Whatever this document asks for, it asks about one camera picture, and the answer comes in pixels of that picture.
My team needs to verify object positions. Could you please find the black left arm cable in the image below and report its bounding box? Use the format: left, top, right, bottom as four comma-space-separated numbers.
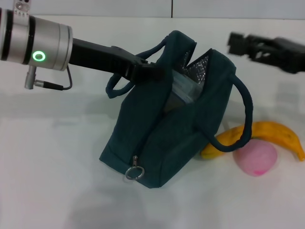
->
45, 65, 72, 91

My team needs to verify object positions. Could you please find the metal zipper pull ring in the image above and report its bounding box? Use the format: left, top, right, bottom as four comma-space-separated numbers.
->
125, 155, 145, 181

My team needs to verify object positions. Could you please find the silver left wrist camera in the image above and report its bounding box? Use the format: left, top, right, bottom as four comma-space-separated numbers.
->
13, 0, 31, 17

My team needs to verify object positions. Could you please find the pink peach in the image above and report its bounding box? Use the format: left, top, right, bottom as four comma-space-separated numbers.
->
233, 140, 278, 177

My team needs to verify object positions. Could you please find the dark blue insulated bag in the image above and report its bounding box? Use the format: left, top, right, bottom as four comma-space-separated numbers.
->
99, 30, 254, 189

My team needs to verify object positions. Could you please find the clear blue-rimmed food container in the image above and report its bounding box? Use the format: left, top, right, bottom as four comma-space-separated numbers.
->
166, 69, 203, 110

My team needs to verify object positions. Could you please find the yellow banana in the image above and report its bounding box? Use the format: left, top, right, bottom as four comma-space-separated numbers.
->
200, 121, 305, 162

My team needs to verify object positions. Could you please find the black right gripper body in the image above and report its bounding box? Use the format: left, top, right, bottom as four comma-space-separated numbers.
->
271, 36, 305, 75

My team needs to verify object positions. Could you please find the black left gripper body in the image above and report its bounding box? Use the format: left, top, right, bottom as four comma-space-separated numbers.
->
69, 38, 146, 82

